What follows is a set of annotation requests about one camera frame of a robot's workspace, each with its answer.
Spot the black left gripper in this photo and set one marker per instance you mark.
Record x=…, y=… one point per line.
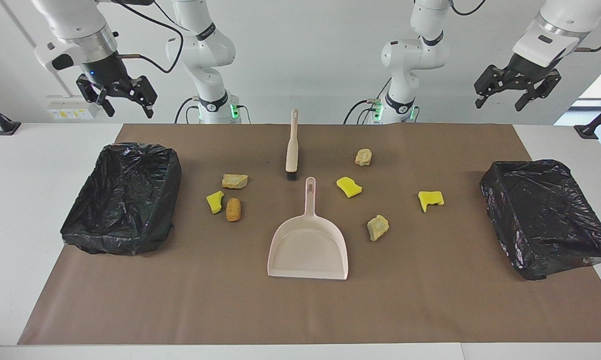
x=525, y=72

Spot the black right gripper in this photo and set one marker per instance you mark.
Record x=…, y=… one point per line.
x=105, y=70

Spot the yellow sponge piece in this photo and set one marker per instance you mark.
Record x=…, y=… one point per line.
x=214, y=202
x=349, y=187
x=429, y=199

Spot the beige stone chunk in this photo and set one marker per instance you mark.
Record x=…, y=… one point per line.
x=234, y=181
x=363, y=157
x=377, y=228

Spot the brown croquette shaped chunk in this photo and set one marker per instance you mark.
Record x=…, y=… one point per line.
x=233, y=210

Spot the beige hand brush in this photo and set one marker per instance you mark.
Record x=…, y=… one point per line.
x=292, y=145

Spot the pale pink plastic dustpan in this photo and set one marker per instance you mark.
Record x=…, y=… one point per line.
x=308, y=250

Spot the black bag lined bin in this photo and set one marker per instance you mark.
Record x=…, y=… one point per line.
x=545, y=215
x=125, y=200

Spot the black clamp stand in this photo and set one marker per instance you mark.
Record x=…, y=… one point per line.
x=3, y=125
x=588, y=131

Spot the brown table mat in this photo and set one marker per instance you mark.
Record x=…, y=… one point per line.
x=300, y=310

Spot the white wall socket box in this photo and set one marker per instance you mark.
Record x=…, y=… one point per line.
x=73, y=107

